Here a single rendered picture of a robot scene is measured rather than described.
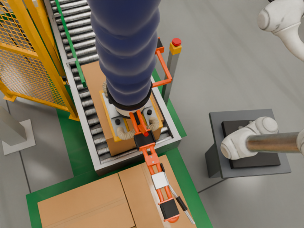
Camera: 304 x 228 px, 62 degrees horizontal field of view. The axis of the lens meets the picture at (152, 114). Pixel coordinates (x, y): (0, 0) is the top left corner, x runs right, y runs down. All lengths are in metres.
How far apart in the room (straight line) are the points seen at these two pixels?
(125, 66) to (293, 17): 0.66
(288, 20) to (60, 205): 1.75
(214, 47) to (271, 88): 0.85
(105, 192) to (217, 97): 1.68
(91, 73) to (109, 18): 1.12
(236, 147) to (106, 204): 0.99
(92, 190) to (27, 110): 1.34
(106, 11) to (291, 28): 0.72
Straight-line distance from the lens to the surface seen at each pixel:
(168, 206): 1.21
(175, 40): 1.92
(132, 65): 0.92
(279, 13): 1.12
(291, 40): 1.17
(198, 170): 2.59
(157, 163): 1.24
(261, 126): 1.71
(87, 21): 2.75
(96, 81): 1.81
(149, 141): 1.27
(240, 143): 1.58
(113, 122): 1.44
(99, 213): 1.94
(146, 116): 1.45
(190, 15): 3.66
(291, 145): 1.32
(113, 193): 1.95
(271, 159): 1.97
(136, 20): 0.76
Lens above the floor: 2.47
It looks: 65 degrees down
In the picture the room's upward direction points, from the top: 8 degrees clockwise
